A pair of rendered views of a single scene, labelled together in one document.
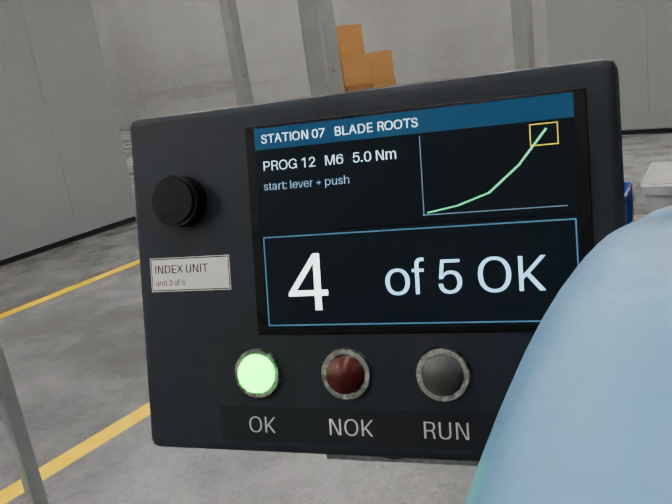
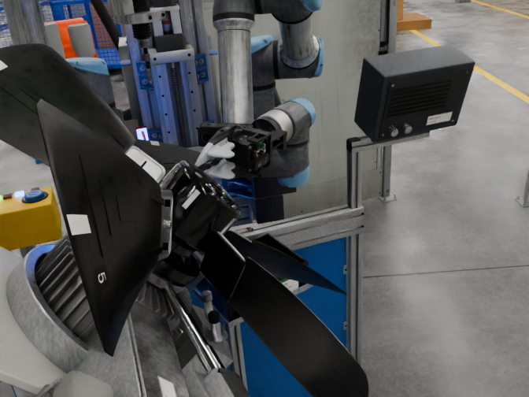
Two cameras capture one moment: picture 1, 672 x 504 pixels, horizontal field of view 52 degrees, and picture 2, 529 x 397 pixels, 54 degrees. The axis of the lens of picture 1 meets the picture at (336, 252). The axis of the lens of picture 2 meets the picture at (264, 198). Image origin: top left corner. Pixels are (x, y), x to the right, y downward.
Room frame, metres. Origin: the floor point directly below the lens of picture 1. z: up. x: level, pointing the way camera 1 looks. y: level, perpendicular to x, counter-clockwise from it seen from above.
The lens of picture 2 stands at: (1.20, -1.15, 1.55)
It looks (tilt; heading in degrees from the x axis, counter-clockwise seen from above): 27 degrees down; 143
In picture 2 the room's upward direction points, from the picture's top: 5 degrees counter-clockwise
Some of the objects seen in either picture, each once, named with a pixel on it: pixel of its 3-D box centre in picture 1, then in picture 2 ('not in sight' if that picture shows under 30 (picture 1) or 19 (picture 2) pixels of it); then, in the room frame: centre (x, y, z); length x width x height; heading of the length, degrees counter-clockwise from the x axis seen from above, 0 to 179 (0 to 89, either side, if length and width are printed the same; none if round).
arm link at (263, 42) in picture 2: not in sight; (257, 59); (-0.09, -0.16, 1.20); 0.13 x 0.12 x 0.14; 46
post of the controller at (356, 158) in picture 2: not in sight; (353, 173); (0.34, -0.19, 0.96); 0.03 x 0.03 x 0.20; 70
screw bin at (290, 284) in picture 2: not in sight; (249, 275); (0.37, -0.58, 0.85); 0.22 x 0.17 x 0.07; 84
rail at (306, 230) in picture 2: not in sight; (205, 255); (0.19, -0.59, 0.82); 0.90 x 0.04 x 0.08; 70
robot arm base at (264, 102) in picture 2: not in sight; (257, 97); (-0.09, -0.17, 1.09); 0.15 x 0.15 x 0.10
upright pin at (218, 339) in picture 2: not in sight; (216, 328); (0.62, -0.83, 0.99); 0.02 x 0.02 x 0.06
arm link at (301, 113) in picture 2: not in sight; (291, 120); (0.36, -0.42, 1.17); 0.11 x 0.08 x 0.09; 107
